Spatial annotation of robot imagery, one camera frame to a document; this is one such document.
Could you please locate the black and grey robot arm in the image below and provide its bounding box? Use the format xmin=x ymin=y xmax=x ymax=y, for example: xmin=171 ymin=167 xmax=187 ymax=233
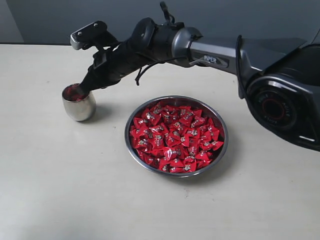
xmin=79 ymin=17 xmax=320 ymax=151

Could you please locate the round stainless steel plate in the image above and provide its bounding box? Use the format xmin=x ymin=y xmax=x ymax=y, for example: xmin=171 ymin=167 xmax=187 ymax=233
xmin=124 ymin=95 xmax=230 ymax=178

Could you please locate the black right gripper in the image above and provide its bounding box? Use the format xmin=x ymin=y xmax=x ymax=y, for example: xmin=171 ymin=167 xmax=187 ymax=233
xmin=79 ymin=41 xmax=154 ymax=95

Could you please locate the pile of red wrapped candies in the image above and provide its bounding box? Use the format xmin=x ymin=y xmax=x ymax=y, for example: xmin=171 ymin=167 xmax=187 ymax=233
xmin=129 ymin=103 xmax=225 ymax=174

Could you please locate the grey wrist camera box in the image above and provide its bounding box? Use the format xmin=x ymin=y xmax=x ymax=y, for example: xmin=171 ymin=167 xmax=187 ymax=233
xmin=70 ymin=20 xmax=118 ymax=50

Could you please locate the stainless steel cup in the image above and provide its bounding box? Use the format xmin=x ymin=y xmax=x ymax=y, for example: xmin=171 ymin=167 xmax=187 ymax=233
xmin=61 ymin=83 xmax=96 ymax=122

